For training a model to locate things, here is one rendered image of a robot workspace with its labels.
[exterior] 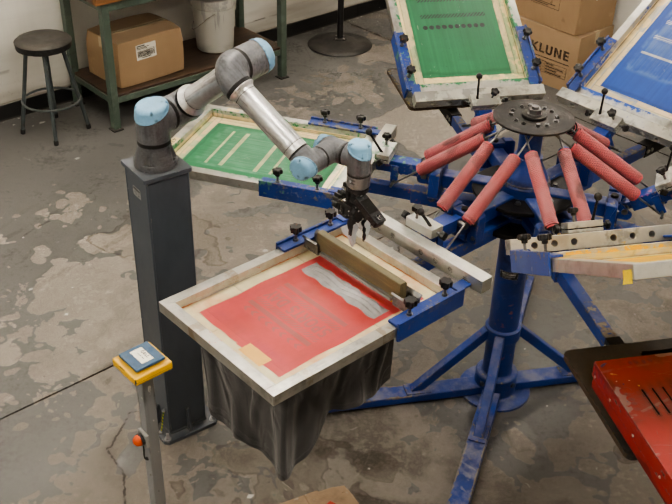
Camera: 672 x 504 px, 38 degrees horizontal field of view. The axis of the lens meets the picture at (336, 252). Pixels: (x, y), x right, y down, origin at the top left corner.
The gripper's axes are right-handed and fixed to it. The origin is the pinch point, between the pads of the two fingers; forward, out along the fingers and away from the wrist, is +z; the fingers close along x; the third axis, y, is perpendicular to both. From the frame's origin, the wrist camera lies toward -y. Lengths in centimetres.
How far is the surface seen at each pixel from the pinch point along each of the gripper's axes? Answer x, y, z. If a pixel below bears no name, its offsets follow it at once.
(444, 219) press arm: -41.0, -0.4, 7.3
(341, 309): 14.5, -8.3, 16.0
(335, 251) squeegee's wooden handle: 1.2, 10.1, 8.7
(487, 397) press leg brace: -63, -15, 94
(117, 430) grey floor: 53, 81, 113
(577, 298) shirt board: -54, -51, 19
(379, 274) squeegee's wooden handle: 1.1, -11.2, 6.5
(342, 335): 23.2, -18.5, 15.8
